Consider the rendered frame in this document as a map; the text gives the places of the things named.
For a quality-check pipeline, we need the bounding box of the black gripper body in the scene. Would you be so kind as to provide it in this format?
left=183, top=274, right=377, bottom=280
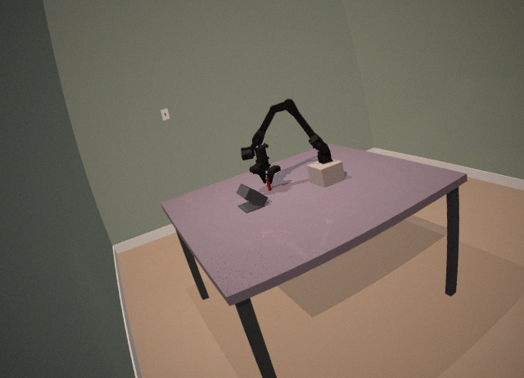
left=255, top=156, right=281, bottom=174

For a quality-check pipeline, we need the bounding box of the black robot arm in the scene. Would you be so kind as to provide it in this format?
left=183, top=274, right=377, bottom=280
left=241, top=98, right=333, bottom=174

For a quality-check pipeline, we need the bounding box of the grey sloped panel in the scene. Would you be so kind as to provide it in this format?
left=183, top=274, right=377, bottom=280
left=237, top=184, right=268, bottom=214

